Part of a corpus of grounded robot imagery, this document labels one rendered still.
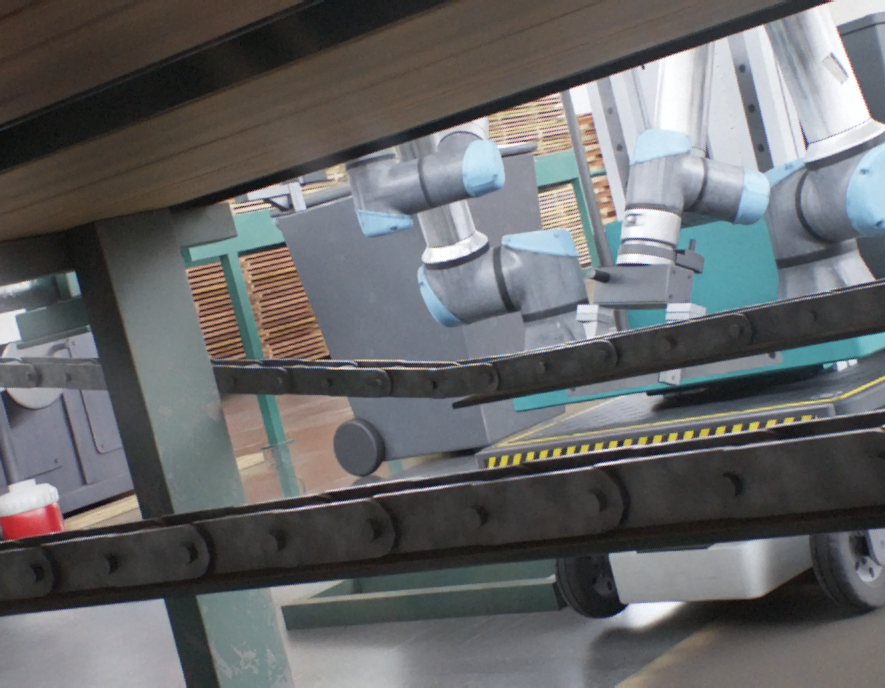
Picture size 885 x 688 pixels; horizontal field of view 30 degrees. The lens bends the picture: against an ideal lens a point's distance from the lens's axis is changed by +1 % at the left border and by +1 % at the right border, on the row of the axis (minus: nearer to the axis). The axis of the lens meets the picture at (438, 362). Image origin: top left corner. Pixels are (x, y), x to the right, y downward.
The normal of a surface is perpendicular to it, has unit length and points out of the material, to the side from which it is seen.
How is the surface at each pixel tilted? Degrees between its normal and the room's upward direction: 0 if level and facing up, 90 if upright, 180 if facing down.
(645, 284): 67
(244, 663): 90
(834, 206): 100
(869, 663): 0
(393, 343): 94
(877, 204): 98
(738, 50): 90
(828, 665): 0
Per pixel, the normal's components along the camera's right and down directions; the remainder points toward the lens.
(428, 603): -0.62, 0.21
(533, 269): -0.24, 0.11
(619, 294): -0.75, -0.18
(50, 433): 0.76, -0.15
